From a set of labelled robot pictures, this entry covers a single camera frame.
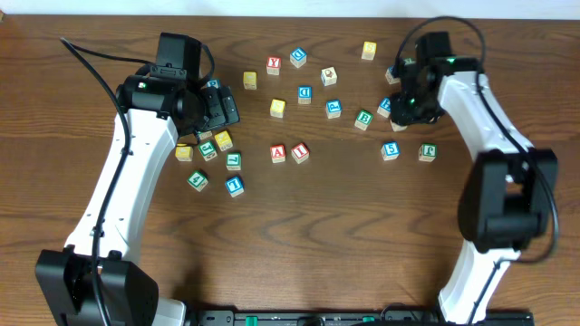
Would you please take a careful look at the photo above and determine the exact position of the blue 5 block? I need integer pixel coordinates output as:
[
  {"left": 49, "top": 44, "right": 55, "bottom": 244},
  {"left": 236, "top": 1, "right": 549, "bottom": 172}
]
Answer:
[{"left": 381, "top": 141, "right": 400, "bottom": 161}]

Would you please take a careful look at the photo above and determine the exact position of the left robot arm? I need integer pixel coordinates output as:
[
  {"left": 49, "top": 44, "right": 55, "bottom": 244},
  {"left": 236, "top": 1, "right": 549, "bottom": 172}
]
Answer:
[{"left": 35, "top": 74, "right": 239, "bottom": 325}]

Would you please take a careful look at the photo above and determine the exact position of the right black cable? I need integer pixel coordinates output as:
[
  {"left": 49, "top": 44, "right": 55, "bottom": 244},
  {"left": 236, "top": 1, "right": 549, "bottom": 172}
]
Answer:
[{"left": 391, "top": 15, "right": 561, "bottom": 326}]

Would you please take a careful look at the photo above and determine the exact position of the blue p block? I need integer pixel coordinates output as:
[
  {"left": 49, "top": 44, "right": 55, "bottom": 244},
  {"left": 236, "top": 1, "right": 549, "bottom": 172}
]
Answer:
[
  {"left": 325, "top": 100, "right": 343, "bottom": 119},
  {"left": 207, "top": 79, "right": 221, "bottom": 88}
]

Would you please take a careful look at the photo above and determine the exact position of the blue d block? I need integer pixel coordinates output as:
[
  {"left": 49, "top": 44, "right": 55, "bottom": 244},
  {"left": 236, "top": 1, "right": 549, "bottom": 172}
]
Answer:
[
  {"left": 297, "top": 86, "right": 312, "bottom": 105},
  {"left": 290, "top": 47, "right": 307, "bottom": 69}
]

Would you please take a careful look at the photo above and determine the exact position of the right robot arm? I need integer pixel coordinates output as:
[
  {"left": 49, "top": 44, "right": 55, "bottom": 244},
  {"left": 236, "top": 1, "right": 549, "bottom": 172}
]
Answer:
[{"left": 390, "top": 54, "right": 559, "bottom": 325}]

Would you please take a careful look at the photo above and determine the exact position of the yellow block left middle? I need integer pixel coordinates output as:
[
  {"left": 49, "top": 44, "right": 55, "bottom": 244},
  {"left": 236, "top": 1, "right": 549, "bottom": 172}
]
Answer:
[{"left": 215, "top": 130, "right": 234, "bottom": 151}]

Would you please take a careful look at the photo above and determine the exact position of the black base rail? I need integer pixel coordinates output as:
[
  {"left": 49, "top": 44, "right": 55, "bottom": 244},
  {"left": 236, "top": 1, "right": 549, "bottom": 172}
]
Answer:
[{"left": 188, "top": 309, "right": 535, "bottom": 326}]

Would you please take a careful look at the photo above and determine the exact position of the left black cable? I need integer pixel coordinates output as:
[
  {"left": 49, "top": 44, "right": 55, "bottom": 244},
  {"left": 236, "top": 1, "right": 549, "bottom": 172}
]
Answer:
[{"left": 58, "top": 37, "right": 217, "bottom": 326}]

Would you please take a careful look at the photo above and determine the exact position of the yellow block top centre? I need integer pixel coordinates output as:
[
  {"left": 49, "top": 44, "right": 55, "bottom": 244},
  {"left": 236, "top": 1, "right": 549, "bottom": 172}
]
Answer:
[{"left": 243, "top": 72, "right": 257, "bottom": 90}]

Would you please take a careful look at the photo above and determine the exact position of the green J block right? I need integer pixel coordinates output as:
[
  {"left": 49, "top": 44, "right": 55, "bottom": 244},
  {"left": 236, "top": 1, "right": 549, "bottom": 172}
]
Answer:
[{"left": 419, "top": 143, "right": 438, "bottom": 162}]

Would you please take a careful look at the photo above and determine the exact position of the red A block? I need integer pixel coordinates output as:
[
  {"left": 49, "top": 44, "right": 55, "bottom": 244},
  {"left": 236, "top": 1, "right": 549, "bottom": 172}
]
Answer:
[{"left": 270, "top": 144, "right": 286, "bottom": 163}]

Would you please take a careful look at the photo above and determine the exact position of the blue D block middle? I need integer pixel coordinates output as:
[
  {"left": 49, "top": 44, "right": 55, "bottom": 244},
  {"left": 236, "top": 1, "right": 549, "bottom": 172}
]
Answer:
[{"left": 297, "top": 86, "right": 312, "bottom": 105}]

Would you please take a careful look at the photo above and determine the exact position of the red Y block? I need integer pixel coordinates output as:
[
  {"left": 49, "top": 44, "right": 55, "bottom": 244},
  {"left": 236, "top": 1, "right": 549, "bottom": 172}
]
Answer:
[{"left": 266, "top": 56, "right": 282, "bottom": 75}]

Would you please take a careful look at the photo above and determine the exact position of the blue L block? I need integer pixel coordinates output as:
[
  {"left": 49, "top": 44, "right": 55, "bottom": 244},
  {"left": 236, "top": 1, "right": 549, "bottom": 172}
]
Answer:
[{"left": 225, "top": 176, "right": 245, "bottom": 197}]

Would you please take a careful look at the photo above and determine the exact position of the blue P block centre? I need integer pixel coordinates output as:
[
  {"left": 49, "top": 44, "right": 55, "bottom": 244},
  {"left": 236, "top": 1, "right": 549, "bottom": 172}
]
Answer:
[{"left": 325, "top": 100, "right": 343, "bottom": 119}]

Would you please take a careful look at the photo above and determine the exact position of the blue X block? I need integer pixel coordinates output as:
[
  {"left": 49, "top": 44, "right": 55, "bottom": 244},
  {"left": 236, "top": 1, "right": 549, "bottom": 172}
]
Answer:
[{"left": 385, "top": 66, "right": 401, "bottom": 85}]

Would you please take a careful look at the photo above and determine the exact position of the yellow block top right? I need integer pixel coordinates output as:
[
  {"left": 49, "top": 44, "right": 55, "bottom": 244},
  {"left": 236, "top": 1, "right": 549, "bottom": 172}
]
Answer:
[{"left": 362, "top": 41, "right": 377, "bottom": 61}]

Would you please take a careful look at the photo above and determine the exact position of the black cable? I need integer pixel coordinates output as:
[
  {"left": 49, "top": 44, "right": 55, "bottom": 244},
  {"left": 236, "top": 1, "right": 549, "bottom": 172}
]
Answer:
[
  {"left": 391, "top": 15, "right": 561, "bottom": 326},
  {"left": 58, "top": 37, "right": 217, "bottom": 326}
]

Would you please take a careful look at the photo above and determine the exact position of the green B block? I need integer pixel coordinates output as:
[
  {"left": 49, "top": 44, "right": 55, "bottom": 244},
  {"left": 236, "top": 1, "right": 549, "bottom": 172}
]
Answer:
[{"left": 354, "top": 110, "right": 373, "bottom": 130}]

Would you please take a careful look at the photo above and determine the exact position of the blue 2 block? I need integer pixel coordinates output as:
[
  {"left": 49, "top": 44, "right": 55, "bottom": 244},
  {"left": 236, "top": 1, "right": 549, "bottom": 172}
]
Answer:
[{"left": 391, "top": 121, "right": 407, "bottom": 132}]

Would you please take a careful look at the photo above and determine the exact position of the red I block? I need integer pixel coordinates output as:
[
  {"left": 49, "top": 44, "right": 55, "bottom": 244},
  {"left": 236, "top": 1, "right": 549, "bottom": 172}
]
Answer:
[{"left": 291, "top": 142, "right": 310, "bottom": 164}]

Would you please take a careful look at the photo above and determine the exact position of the green 7 block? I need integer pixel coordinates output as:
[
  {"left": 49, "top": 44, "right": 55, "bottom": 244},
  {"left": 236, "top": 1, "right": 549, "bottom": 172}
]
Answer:
[{"left": 226, "top": 153, "right": 242, "bottom": 171}]

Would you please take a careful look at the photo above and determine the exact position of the blue D block top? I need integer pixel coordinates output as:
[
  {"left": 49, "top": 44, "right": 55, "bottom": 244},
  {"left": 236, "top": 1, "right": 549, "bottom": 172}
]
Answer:
[{"left": 290, "top": 47, "right": 307, "bottom": 69}]

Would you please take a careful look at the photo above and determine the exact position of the blue H block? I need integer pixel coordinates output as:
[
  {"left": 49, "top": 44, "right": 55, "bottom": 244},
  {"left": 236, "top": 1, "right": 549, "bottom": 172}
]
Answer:
[{"left": 377, "top": 97, "right": 391, "bottom": 118}]

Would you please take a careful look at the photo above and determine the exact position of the green R block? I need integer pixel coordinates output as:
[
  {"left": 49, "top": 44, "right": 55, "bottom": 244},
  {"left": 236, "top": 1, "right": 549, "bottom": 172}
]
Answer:
[{"left": 196, "top": 130, "right": 213, "bottom": 141}]

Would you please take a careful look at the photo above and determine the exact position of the blue P block left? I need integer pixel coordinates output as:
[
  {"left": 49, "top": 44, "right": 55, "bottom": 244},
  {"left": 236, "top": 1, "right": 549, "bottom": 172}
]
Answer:
[{"left": 207, "top": 79, "right": 221, "bottom": 88}]

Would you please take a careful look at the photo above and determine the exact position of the white picture block centre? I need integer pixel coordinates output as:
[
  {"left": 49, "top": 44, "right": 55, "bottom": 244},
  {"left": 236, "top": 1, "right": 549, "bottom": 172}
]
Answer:
[{"left": 321, "top": 67, "right": 338, "bottom": 87}]

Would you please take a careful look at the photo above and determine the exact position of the green J block left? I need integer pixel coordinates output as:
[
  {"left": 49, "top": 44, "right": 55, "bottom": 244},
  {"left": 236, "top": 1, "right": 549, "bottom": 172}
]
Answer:
[{"left": 198, "top": 140, "right": 218, "bottom": 161}]

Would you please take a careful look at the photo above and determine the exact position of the green 4 block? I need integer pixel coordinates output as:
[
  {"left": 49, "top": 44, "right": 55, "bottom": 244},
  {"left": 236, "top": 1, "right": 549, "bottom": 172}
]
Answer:
[{"left": 187, "top": 170, "right": 208, "bottom": 192}]

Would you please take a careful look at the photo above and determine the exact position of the yellow block lower left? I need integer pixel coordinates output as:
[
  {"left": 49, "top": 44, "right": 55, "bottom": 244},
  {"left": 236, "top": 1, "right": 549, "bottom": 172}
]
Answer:
[{"left": 175, "top": 144, "right": 194, "bottom": 162}]

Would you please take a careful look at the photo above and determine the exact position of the yellow block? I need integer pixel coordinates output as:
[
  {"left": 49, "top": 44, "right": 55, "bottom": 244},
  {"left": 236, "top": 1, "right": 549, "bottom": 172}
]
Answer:
[
  {"left": 215, "top": 130, "right": 234, "bottom": 151},
  {"left": 362, "top": 41, "right": 377, "bottom": 61},
  {"left": 270, "top": 99, "right": 286, "bottom": 119},
  {"left": 175, "top": 144, "right": 194, "bottom": 162},
  {"left": 243, "top": 72, "right": 257, "bottom": 90}
]

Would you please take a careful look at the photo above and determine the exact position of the green j block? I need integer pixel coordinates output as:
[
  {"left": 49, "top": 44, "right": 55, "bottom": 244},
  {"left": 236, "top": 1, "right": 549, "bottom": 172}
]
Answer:
[
  {"left": 419, "top": 143, "right": 438, "bottom": 162},
  {"left": 198, "top": 140, "right": 218, "bottom": 161}
]

